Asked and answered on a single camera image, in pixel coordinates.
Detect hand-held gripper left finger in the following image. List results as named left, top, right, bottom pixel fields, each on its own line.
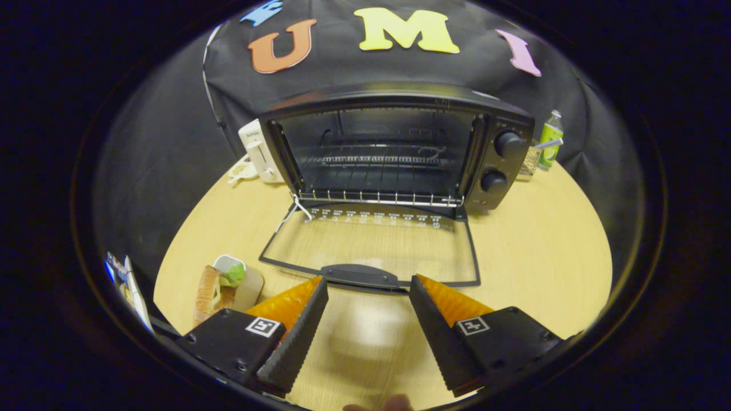
left=176, top=276, right=330, bottom=398

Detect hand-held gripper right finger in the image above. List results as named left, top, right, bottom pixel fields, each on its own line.
left=409, top=274, right=565, bottom=398

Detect toast sandwich with lettuce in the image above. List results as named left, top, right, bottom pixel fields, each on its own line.
left=193, top=264, right=246, bottom=327

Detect black toaster oven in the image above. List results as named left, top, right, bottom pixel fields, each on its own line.
left=258, top=83, right=536, bottom=293

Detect white pop-up toaster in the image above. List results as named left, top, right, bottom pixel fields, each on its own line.
left=238, top=119, right=284, bottom=184

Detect small white plate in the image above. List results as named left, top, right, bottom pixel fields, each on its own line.
left=212, top=255, right=265, bottom=312

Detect colourful printed papers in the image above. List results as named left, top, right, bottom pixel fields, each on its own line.
left=105, top=251, right=154, bottom=333

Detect small white dish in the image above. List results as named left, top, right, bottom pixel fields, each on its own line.
left=227, top=160, right=259, bottom=184

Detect clear drinking glass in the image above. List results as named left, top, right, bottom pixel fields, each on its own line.
left=520, top=146, right=543, bottom=176

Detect green label drink bottle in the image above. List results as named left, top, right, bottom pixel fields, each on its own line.
left=539, top=110, right=564, bottom=170

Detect white cord loop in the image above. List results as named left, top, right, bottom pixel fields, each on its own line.
left=277, top=194, right=314, bottom=232

